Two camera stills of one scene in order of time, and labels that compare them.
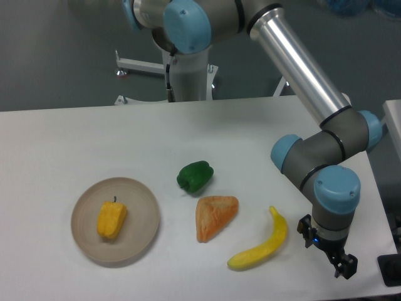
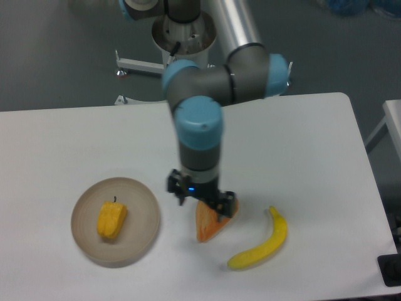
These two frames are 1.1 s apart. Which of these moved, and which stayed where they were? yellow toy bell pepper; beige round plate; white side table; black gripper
Moved: black gripper
Stayed: yellow toy bell pepper; beige round plate; white side table
